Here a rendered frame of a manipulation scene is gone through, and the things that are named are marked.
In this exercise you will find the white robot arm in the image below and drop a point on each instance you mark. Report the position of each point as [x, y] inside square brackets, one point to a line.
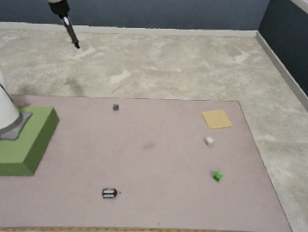
[11, 120]

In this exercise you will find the green die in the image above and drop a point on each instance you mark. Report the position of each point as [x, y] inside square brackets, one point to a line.
[217, 176]

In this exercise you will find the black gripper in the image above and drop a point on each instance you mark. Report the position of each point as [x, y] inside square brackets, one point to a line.
[61, 9]

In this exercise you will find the tan flat mat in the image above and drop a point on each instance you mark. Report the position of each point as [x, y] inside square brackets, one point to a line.
[216, 119]

